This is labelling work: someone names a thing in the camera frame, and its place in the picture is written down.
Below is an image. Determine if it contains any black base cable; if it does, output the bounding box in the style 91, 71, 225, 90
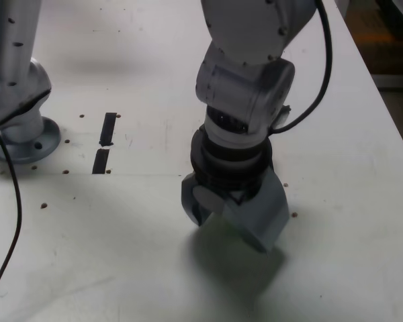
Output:
0, 109, 23, 301

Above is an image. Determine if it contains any grey metal rail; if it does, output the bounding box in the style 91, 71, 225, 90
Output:
372, 72, 403, 89

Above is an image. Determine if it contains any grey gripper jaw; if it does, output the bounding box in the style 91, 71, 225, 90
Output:
193, 167, 289, 254

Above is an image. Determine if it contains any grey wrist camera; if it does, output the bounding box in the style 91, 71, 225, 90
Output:
274, 104, 292, 127

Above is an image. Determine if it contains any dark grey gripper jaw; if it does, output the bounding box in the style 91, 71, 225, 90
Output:
181, 172, 219, 228

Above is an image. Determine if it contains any black tape strip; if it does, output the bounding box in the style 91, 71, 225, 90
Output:
91, 112, 118, 175

